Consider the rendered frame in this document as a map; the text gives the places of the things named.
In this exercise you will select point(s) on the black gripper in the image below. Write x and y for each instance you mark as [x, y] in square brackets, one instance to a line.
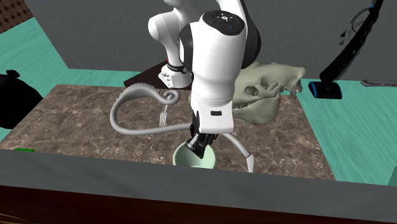
[206, 137]

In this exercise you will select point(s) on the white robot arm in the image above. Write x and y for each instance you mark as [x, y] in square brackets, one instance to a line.
[214, 62]

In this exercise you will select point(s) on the pale green cup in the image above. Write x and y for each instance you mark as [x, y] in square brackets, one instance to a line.
[186, 159]

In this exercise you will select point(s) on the silver fork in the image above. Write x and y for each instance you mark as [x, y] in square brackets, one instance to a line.
[163, 118]

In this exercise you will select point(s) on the beige animal skull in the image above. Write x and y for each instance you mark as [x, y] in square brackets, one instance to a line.
[263, 93]

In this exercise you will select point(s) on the dark robot stand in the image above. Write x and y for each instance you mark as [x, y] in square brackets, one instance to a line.
[145, 77]

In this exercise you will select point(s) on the grey curled tentacle figure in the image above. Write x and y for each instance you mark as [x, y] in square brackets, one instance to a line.
[124, 102]

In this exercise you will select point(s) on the black upright vacuum cleaner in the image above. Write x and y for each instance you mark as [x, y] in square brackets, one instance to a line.
[347, 56]

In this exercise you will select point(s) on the small green flat object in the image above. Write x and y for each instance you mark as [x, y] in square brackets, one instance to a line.
[24, 150]

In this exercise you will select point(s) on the flat grey tablet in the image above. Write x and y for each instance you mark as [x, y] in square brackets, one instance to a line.
[378, 82]

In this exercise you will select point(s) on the black bag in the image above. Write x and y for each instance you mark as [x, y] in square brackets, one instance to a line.
[15, 99]

